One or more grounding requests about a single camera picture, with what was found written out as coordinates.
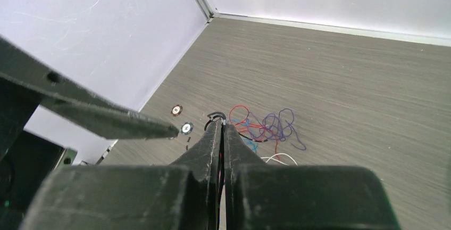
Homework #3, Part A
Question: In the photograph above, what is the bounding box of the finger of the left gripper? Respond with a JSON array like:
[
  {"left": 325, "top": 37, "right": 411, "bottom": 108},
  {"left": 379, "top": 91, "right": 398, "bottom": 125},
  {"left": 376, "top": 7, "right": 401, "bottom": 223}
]
[{"left": 1, "top": 38, "right": 179, "bottom": 139}]

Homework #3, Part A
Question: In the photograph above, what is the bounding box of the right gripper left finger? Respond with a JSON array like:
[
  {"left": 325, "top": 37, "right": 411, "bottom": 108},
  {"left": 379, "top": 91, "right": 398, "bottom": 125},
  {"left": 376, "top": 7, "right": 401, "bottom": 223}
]
[{"left": 20, "top": 120, "right": 222, "bottom": 229}]

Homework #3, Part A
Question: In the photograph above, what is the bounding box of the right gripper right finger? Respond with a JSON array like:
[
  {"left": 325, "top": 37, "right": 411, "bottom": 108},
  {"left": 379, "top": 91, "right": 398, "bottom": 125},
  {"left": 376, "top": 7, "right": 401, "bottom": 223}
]
[{"left": 223, "top": 124, "right": 400, "bottom": 229}]

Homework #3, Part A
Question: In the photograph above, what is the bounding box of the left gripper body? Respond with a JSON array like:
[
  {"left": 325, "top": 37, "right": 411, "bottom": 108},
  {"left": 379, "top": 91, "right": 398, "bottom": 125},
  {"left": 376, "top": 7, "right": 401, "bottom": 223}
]
[{"left": 1, "top": 79, "right": 77, "bottom": 229}]

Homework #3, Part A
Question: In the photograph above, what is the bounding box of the white wire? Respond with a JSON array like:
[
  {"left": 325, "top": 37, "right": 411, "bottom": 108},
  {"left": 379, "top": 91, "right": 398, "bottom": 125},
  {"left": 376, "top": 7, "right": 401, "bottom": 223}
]
[{"left": 261, "top": 153, "right": 298, "bottom": 166}]

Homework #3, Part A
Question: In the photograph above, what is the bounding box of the blue wire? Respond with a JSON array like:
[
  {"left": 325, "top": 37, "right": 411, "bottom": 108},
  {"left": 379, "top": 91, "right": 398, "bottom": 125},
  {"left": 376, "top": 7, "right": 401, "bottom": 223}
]
[{"left": 230, "top": 118, "right": 260, "bottom": 153}]

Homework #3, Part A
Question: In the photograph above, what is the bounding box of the red wire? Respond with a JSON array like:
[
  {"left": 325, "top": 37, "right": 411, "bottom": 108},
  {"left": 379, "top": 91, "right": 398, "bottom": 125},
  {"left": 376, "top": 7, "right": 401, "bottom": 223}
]
[{"left": 229, "top": 105, "right": 282, "bottom": 160}]

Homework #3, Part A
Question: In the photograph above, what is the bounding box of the poker chip left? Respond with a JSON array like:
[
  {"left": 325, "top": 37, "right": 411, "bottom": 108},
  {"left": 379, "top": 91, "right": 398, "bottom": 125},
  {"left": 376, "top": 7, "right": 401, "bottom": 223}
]
[{"left": 180, "top": 122, "right": 194, "bottom": 135}]

